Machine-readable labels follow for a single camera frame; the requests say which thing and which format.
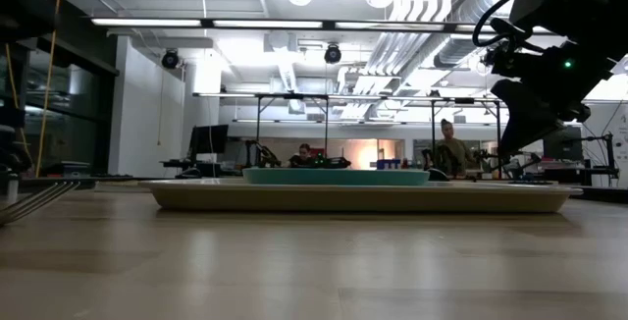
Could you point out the background black robot arm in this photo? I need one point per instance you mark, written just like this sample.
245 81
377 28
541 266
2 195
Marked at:
262 155

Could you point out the overhead light bar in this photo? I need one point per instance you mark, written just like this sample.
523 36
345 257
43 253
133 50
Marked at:
267 24

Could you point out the small white cylinder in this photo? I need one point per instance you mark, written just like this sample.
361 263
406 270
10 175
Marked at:
12 190

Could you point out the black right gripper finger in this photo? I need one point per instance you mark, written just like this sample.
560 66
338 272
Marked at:
525 116

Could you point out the standing person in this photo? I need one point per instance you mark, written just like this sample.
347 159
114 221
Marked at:
456 153

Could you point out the silver fork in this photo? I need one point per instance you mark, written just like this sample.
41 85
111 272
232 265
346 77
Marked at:
34 201

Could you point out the background red black robot arm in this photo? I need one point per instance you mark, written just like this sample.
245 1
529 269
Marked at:
326 162

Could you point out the beige tray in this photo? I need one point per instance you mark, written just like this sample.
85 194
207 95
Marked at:
358 201

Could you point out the teal plate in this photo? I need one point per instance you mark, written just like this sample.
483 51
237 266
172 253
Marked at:
336 176

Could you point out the seated person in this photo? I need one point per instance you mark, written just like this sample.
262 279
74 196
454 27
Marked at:
301 157

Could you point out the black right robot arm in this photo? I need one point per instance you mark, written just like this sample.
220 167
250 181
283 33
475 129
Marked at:
589 6

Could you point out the black computer monitor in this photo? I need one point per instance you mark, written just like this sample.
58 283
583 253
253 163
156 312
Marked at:
209 139

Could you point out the black monitor on arm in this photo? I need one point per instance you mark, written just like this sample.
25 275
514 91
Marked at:
564 148

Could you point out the black hanging camera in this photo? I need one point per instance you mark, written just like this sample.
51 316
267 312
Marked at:
332 54
170 59

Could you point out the black metal frame stand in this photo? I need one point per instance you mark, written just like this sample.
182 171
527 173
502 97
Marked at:
433 128
258 123

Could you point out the blue rack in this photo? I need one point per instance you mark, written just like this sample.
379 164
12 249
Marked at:
388 164

